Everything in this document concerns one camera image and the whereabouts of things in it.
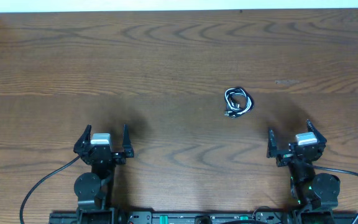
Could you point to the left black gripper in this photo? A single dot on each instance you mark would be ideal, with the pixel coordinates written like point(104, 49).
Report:
point(102, 152)

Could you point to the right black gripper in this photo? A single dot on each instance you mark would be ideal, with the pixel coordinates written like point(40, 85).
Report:
point(301, 152)

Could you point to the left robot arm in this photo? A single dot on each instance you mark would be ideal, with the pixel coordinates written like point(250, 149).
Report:
point(94, 188)

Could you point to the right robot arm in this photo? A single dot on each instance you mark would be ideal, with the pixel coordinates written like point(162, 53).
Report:
point(316, 193)

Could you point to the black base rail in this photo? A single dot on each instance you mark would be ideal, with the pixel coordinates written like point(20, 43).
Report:
point(261, 215)

